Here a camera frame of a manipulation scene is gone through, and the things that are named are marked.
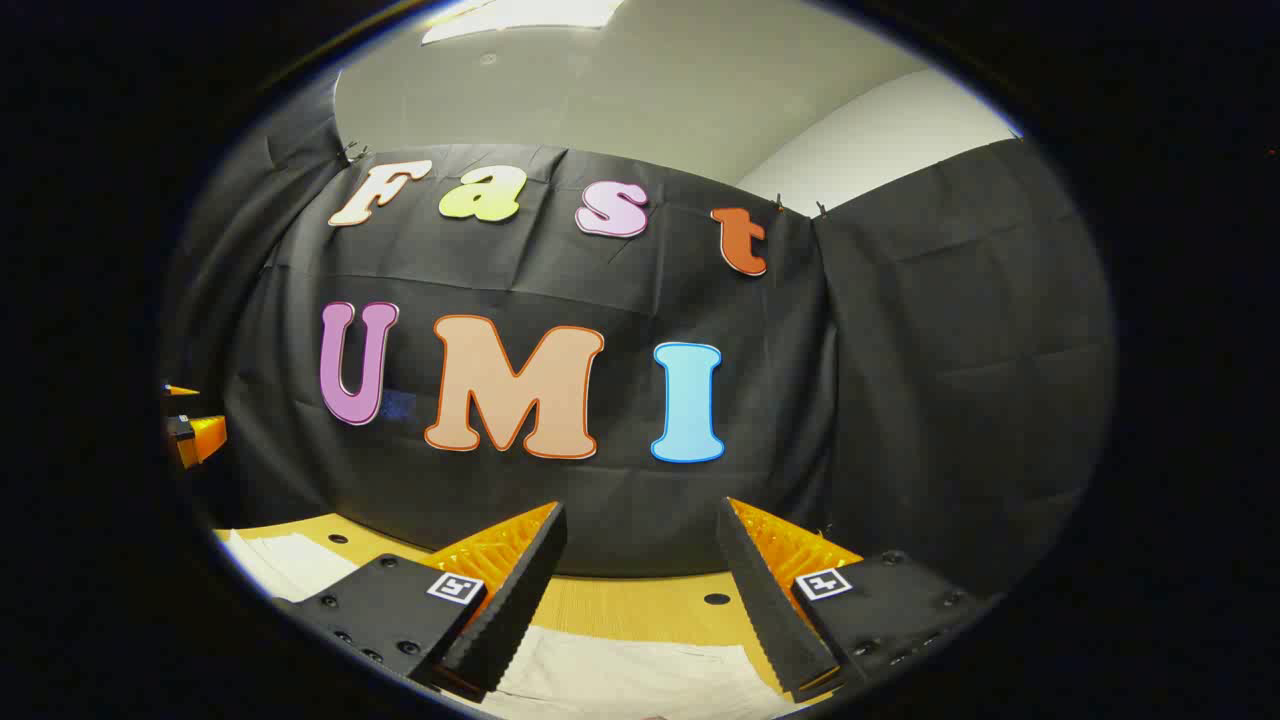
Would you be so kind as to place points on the black backdrop cloth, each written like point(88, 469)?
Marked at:
point(900, 350)

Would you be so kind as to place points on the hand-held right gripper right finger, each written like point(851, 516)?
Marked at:
point(765, 600)

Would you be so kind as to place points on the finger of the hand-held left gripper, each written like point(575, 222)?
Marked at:
point(200, 440)
point(180, 390)

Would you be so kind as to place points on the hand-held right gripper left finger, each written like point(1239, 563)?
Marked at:
point(515, 600)

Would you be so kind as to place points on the white jeans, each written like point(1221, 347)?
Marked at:
point(630, 680)

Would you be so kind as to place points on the ceiling light panel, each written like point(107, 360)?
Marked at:
point(520, 15)

